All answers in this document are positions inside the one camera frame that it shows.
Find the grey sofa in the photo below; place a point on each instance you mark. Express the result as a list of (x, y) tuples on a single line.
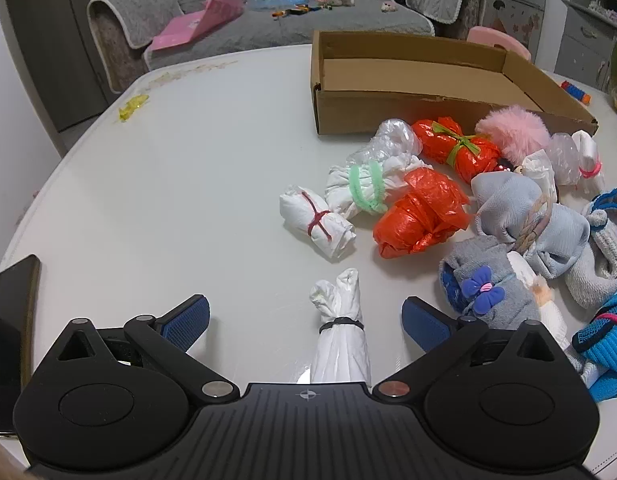
[(338, 22)]

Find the black smartphone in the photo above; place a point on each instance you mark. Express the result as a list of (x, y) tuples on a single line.
[(8, 335)]

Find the clear plastic bundle pink band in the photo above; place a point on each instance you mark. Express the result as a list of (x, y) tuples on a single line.
[(588, 150)]

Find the white bundle green pipe cleaner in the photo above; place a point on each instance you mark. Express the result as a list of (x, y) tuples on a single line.
[(343, 185)]

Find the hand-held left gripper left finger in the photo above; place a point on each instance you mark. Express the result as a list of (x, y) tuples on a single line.
[(188, 322)]

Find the grey sock with blue cuff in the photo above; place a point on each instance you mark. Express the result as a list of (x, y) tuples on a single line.
[(598, 270)]

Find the fridge with flower stickers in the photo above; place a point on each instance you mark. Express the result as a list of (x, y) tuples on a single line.
[(523, 5)]

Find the clear and white bag bundle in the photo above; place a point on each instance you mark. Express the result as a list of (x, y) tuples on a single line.
[(563, 157)]

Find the scattered toy bricks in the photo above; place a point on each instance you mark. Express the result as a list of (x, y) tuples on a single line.
[(298, 10)]

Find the grey sock with purple bow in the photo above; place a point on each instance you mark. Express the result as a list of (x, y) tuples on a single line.
[(508, 305)]

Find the white tissue bundle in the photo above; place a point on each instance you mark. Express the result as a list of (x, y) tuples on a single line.
[(538, 170)]

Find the yellow plastic wrapper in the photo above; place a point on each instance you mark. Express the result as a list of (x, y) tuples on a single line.
[(133, 107)]

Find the plain orange bag bundle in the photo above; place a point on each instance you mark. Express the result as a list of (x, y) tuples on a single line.
[(418, 220)]

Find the blue sock with pink band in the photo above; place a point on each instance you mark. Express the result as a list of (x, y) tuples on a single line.
[(608, 355)]

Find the white bundle with black band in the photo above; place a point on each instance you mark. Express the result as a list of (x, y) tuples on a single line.
[(341, 355)]

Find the orange bag bundle green tie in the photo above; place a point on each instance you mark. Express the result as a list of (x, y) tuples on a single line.
[(433, 140)]

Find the white bundle with red tie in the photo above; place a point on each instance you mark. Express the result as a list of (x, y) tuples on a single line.
[(298, 207)]

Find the blue orange toy block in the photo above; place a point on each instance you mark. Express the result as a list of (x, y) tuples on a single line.
[(575, 91)]

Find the pile of small trinkets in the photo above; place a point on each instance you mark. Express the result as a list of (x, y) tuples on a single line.
[(608, 10)]

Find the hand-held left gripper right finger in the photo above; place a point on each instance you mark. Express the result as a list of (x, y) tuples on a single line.
[(426, 327)]

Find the cardboard box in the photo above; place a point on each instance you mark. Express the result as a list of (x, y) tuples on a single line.
[(438, 112)]

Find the pink fluffy pom-pom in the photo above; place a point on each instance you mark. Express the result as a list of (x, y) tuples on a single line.
[(513, 132)]

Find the pink chair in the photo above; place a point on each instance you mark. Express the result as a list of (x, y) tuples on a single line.
[(493, 37)]

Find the clear plastic bag bundle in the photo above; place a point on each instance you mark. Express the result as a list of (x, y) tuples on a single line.
[(393, 140)]

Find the small pink toy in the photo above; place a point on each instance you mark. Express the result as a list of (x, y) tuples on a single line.
[(388, 7)]

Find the grey drawer cabinet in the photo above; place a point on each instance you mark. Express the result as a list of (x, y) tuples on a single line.
[(588, 45)]

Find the pink book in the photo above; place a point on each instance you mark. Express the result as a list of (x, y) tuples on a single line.
[(198, 22)]

